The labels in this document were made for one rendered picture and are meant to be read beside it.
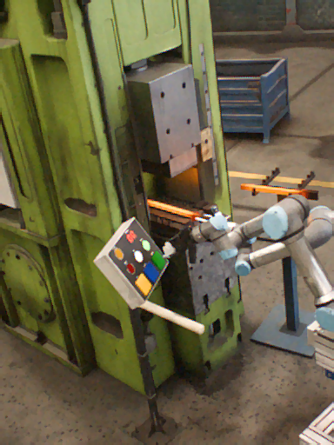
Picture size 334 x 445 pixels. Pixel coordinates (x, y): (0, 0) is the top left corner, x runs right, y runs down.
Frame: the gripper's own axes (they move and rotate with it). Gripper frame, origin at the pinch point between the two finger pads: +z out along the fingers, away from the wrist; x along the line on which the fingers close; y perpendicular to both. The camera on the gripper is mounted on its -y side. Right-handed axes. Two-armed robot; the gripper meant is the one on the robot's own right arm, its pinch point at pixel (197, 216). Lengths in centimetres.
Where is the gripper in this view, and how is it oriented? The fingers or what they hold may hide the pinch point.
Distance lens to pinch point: 333.0
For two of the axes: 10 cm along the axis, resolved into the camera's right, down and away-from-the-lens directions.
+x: 6.8, -4.2, 6.0
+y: 1.4, 8.8, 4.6
